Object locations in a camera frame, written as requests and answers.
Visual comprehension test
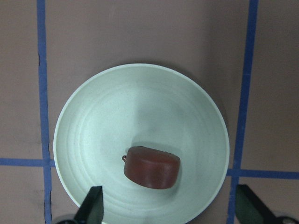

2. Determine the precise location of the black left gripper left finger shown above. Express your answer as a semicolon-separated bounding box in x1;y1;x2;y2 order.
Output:
74;186;104;224

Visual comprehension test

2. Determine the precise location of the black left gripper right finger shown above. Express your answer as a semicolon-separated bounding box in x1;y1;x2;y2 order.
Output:
235;184;287;224

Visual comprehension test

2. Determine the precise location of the brown bun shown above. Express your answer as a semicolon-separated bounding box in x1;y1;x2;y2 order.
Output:
122;146;181;189

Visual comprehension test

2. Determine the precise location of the pale green plate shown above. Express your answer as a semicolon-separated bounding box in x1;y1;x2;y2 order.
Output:
53;63;229;224

